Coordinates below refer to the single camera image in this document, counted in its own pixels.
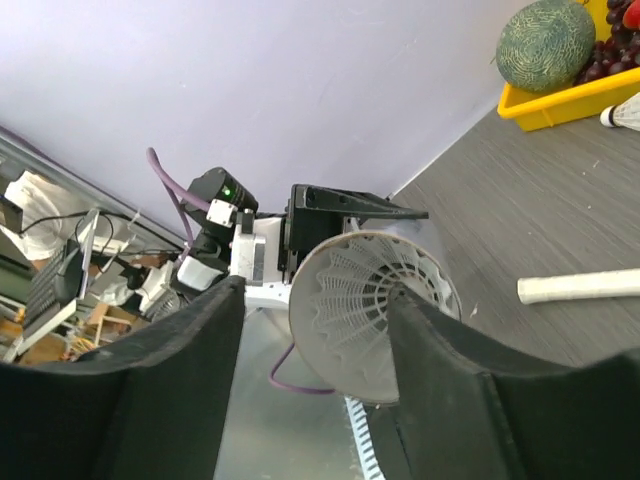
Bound green melon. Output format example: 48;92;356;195
495;1;596;94

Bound white cable duct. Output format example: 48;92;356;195
344;396;385;480

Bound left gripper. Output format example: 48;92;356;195
229;184;429;310

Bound yellow plastic bin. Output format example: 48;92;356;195
497;1;639;131

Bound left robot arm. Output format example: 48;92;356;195
172;167;429;310

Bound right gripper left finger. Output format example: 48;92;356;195
1;276;245;479

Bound dark purple grapes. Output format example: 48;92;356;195
573;0;639;86

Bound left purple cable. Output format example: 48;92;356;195
145;147;336;396

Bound red cherry bunch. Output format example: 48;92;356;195
622;0;640;30

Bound white shuttlecock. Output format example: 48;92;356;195
310;233;461;399
599;93;640;132

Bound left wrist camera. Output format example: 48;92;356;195
176;256;222;292

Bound white shuttlecock tube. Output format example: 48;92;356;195
288;220;462;404

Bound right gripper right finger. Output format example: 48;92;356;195
388;287;639;479

